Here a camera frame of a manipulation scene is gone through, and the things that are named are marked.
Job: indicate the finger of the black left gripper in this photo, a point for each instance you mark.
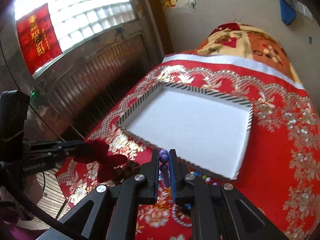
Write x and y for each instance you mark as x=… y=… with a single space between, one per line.
x=72 y=147

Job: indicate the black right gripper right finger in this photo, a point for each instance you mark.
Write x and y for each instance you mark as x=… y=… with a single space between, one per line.
x=181 y=193

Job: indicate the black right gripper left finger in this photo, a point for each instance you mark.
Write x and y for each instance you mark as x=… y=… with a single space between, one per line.
x=149 y=191

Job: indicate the red satin scrunchie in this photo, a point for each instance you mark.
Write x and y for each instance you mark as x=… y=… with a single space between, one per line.
x=97 y=150

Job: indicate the brown scrunchie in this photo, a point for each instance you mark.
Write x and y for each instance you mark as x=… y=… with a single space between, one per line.
x=131 y=168

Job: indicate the white tray striped rim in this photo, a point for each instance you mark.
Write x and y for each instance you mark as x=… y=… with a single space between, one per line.
x=209 y=130

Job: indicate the red floral bedspread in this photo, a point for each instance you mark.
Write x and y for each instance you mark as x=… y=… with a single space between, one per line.
x=280 y=171

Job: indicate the red paper banner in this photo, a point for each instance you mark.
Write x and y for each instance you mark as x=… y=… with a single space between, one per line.
x=37 y=38

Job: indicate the glass block window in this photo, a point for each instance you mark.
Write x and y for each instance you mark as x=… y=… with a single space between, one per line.
x=77 y=20

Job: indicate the orange heart pattern blanket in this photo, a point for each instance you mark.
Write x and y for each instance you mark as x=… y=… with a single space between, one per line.
x=249 y=42

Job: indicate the white wall hook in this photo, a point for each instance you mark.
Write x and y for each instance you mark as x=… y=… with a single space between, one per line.
x=192 y=3

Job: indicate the blue cloth on wall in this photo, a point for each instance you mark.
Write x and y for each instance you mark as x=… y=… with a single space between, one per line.
x=285 y=7

